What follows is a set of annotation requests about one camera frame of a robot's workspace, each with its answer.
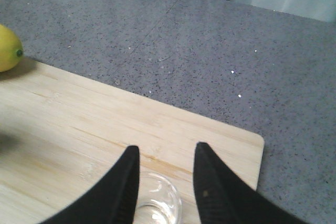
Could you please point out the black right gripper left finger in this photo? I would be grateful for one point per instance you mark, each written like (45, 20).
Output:
(112, 199)

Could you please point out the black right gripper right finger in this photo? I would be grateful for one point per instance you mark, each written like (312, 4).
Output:
(222, 197)

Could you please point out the clear glass beaker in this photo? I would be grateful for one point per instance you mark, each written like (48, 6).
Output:
(158, 200)

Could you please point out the light wooden cutting board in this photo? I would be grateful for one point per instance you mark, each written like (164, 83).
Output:
(61, 132)

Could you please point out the yellow lemon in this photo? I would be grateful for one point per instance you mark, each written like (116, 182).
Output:
(11, 49)

